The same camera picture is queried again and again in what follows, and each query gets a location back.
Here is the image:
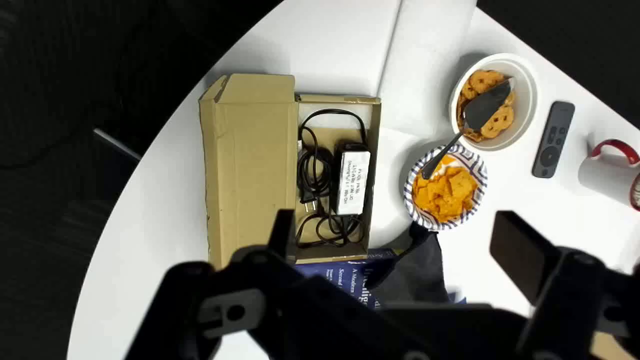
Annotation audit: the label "white paper sheet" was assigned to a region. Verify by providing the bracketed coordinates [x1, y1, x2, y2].
[377, 0, 482, 146]

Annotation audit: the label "orange square crackers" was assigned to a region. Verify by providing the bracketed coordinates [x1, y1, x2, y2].
[411, 157, 481, 227]

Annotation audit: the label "black power adapter white label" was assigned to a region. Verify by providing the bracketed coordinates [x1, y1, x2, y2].
[334, 140, 373, 219]

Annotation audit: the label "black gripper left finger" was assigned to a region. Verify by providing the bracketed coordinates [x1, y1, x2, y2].
[267, 208, 296, 265]

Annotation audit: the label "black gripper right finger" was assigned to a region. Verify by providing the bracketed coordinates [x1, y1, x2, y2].
[489, 211, 570, 311]

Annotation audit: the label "dark metal serving spoon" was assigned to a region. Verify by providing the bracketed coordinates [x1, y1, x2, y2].
[419, 79, 514, 183]

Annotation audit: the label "blue patterned paper bowl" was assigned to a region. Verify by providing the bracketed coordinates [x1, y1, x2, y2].
[402, 143, 490, 234]

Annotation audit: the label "black adapter cable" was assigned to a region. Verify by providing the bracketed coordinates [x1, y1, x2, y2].
[295, 108, 370, 249]

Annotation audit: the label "blue book orange stripe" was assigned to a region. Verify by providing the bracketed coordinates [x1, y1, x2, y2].
[296, 261, 382, 313]

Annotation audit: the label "open brown cardboard box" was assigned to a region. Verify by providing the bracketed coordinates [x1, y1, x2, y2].
[198, 70, 384, 270]

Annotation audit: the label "black cloth pouch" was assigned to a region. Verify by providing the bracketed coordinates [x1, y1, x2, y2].
[364, 222, 463, 308]

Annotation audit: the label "dark grey remote control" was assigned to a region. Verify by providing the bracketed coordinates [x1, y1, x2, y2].
[531, 100, 579, 180]

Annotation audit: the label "round brown crackers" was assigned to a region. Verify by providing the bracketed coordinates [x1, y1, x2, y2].
[459, 68, 518, 143]

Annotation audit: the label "plain white bowl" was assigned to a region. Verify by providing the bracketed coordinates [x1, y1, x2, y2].
[446, 53, 541, 154]

